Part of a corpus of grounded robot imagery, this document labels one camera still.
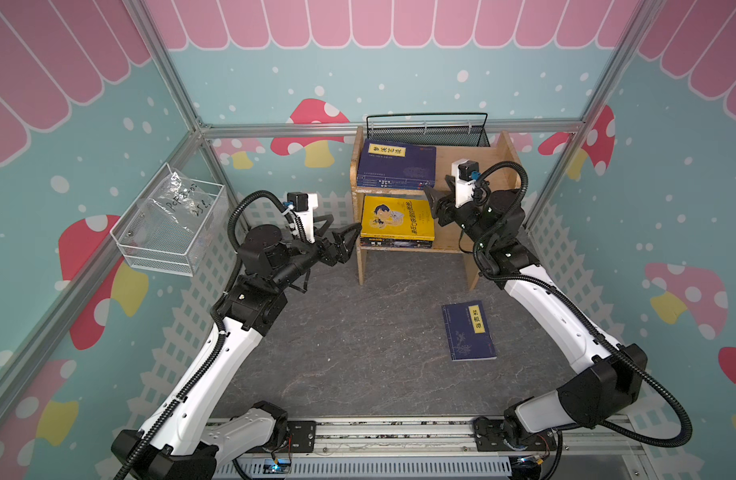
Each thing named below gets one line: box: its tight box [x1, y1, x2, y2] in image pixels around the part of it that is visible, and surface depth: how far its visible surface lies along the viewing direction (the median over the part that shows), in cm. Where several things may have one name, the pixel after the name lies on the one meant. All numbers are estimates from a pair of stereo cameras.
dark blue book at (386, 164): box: [357, 138, 437, 189], surface depth 73 cm
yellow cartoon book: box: [360, 195, 435, 241], surface depth 87 cm
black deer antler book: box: [360, 237, 434, 248], surface depth 86 cm
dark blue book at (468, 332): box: [441, 300, 497, 362], surface depth 93 cm
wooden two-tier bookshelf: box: [350, 126, 517, 290], surface depth 75 cm
